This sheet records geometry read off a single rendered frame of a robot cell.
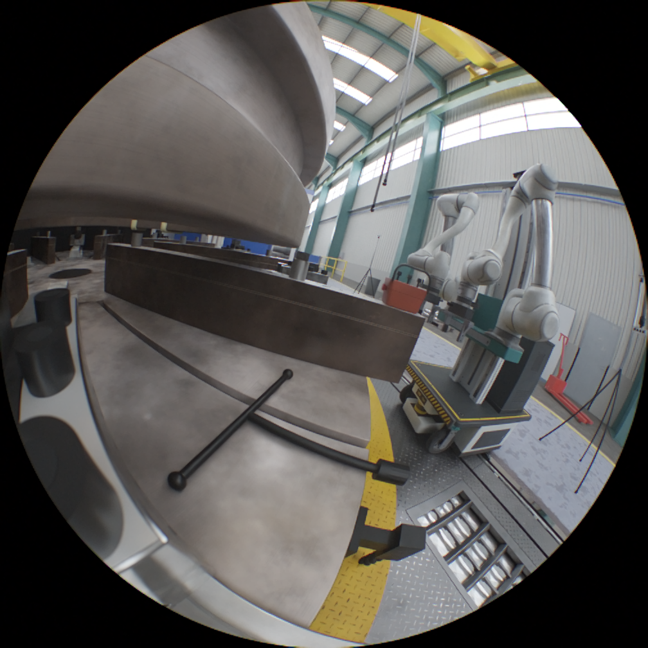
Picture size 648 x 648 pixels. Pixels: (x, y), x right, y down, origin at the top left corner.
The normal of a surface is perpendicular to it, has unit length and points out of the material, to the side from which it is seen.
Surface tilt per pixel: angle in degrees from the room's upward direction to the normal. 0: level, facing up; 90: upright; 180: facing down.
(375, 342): 90
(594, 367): 90
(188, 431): 0
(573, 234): 90
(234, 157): 90
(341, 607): 0
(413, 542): 0
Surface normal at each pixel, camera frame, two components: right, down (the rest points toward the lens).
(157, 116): 0.90, 0.33
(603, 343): -0.92, -0.15
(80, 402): 0.26, -0.92
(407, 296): -0.08, 0.39
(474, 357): -0.97, -0.23
